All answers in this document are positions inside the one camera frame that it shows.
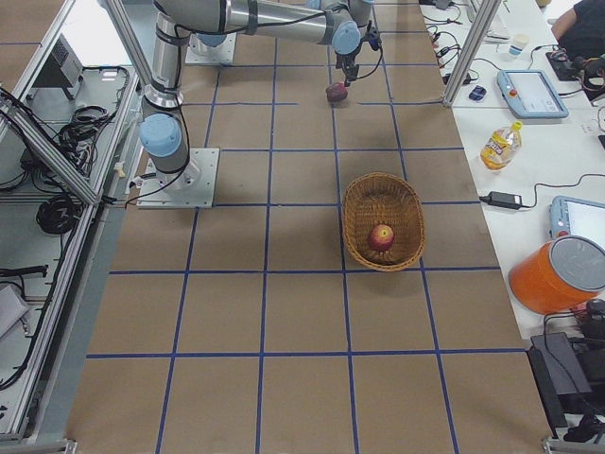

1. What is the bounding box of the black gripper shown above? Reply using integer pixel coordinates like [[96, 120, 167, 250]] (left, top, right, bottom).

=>
[[336, 21, 381, 87]]

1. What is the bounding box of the black laptop charger brick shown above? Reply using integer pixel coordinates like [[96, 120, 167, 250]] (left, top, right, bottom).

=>
[[479, 191, 523, 210]]

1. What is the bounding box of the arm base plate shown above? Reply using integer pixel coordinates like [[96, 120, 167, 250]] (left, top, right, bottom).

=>
[[135, 148, 219, 209], [185, 33, 236, 66]]

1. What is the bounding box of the dark red apple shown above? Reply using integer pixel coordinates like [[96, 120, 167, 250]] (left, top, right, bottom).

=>
[[325, 81, 348, 103]]

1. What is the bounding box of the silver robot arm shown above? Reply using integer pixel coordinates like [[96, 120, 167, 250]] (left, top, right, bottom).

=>
[[139, 0, 382, 191]]

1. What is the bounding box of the red yellow apple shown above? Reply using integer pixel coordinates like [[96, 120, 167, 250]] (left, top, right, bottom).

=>
[[367, 224, 394, 252]]

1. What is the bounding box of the aluminium frame left post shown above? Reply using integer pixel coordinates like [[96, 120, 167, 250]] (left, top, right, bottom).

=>
[[442, 0, 501, 108]]

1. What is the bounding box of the orange bucket grey lid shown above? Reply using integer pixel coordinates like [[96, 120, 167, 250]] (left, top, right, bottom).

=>
[[509, 236, 604, 315]]

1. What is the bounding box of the orange juice bottle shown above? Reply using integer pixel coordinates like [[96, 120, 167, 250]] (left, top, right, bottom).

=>
[[480, 120, 524, 170]]

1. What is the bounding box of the woven wicker basket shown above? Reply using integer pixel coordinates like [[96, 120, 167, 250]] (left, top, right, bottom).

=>
[[342, 172, 425, 271]]

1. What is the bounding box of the paper cup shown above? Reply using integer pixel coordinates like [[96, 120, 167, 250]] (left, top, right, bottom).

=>
[[505, 33, 529, 61]]

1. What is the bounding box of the blue teach pendant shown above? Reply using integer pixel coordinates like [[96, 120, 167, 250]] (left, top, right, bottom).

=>
[[496, 70, 569, 119], [549, 196, 605, 248]]

